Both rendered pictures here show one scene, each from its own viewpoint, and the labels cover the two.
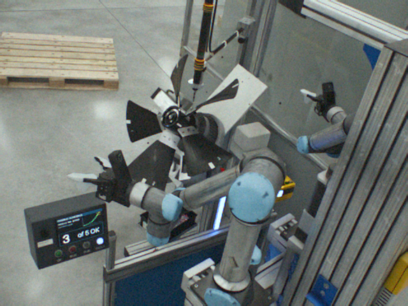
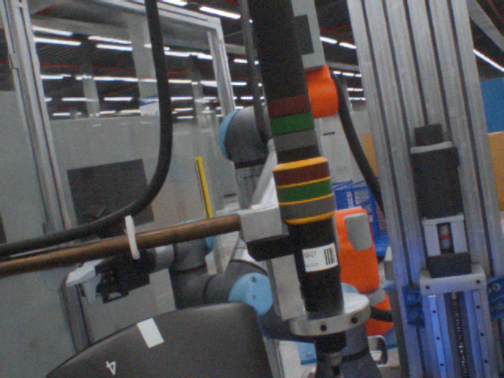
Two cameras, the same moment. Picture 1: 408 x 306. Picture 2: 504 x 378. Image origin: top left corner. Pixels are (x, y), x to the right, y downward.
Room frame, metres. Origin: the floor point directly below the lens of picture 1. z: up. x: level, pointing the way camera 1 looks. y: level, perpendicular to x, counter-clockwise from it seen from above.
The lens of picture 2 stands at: (2.11, 0.46, 1.58)
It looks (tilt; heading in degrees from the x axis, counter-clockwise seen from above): 4 degrees down; 244
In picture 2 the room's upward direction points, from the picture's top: 11 degrees counter-clockwise
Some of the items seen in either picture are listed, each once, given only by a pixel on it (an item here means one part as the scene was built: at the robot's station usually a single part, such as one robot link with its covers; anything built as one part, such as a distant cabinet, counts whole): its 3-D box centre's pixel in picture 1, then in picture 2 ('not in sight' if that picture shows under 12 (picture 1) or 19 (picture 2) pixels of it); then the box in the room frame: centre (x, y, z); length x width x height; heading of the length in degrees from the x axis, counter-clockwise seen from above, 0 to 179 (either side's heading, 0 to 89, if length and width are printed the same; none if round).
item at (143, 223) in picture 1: (168, 219); not in sight; (1.62, 0.11, 0.85); 0.22 x 0.17 x 0.07; 143
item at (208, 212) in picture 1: (211, 194); not in sight; (2.19, -0.09, 0.58); 0.09 x 0.05 x 1.15; 37
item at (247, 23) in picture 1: (245, 26); not in sight; (2.48, -0.10, 1.53); 0.10 x 0.07 x 0.09; 162
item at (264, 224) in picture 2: (198, 74); (304, 263); (1.89, 0.09, 1.49); 0.09 x 0.07 x 0.10; 162
